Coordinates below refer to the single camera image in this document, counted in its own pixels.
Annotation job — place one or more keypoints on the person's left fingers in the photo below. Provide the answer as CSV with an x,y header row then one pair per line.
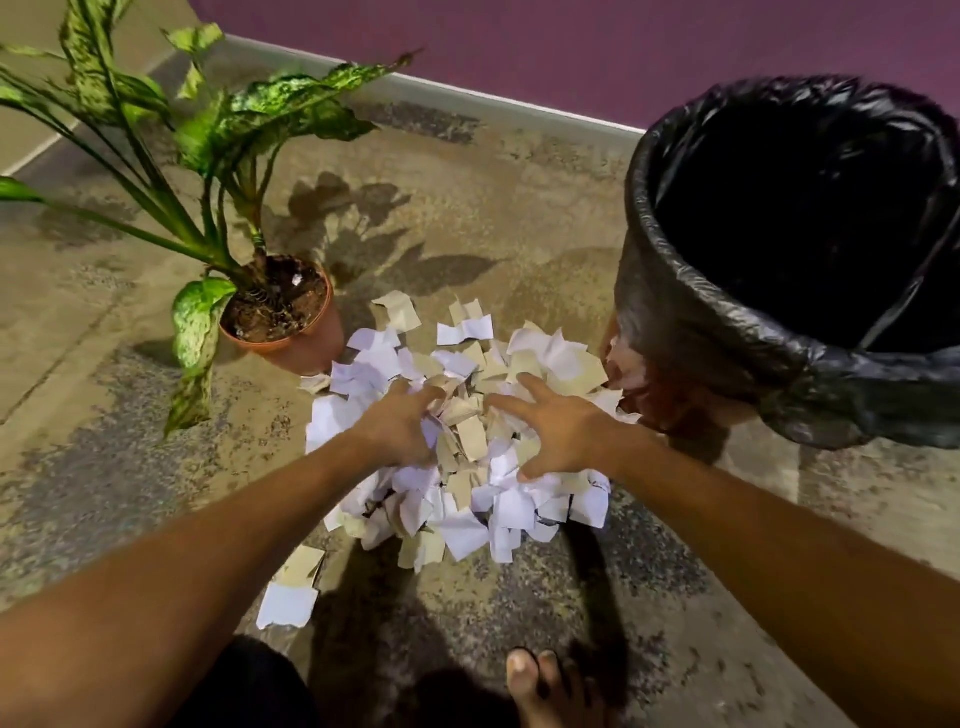
x,y
420,391

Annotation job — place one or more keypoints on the terracotta plastic flower pot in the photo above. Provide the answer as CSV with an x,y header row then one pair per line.
x,y
307,349

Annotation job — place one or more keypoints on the tan torn paper piece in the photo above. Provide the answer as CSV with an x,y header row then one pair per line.
x,y
301,566

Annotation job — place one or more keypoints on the person's right middle finger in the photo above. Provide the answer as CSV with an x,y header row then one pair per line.
x,y
537,385

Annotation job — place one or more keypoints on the person's right forearm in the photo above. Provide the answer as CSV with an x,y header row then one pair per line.
x,y
787,570

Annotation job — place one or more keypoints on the green variegated leafy plant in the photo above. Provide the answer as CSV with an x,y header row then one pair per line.
x,y
225,127

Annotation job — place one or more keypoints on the white baseboard strip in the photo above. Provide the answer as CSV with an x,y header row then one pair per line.
x,y
450,94

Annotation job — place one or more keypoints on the pile of torn paper scraps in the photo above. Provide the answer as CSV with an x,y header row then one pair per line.
x,y
480,495

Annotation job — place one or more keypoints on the person's right hand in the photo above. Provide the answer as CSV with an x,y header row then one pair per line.
x,y
574,435

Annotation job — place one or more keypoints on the person's dark shorts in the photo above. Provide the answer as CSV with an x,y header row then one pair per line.
x,y
247,690

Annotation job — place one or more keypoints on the person's right thumb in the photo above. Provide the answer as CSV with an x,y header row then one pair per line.
x,y
537,466

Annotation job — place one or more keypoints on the black plastic trash bag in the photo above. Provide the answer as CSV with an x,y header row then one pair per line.
x,y
720,330

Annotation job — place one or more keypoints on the person's left forearm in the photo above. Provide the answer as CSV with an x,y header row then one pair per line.
x,y
172,577

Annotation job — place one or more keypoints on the pink trash bin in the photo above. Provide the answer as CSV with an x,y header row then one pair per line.
x,y
660,397

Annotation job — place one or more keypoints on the white torn paper piece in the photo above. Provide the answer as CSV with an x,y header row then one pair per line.
x,y
286,606

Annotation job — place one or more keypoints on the person's bare foot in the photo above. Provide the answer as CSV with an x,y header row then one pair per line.
x,y
544,694

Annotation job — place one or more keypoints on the person's left hand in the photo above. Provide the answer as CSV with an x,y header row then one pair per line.
x,y
390,431

